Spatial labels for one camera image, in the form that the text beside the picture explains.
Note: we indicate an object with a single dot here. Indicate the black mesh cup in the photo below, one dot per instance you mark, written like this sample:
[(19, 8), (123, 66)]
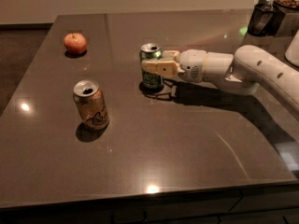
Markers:
[(261, 19)]

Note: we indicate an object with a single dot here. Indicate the red apple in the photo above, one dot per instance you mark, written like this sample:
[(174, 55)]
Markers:
[(75, 43)]

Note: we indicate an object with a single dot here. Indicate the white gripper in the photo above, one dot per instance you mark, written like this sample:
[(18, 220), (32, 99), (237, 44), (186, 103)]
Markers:
[(191, 65)]

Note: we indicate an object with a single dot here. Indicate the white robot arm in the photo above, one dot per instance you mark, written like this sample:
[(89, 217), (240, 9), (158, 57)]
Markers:
[(240, 73)]

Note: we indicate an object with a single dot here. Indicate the green soda can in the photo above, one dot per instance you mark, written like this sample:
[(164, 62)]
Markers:
[(149, 55)]

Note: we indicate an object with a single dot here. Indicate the dark snack container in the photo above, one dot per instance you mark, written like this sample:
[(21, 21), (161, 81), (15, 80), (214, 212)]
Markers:
[(286, 21)]

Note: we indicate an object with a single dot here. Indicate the orange soda can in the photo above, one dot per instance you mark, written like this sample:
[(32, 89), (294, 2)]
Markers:
[(90, 102)]

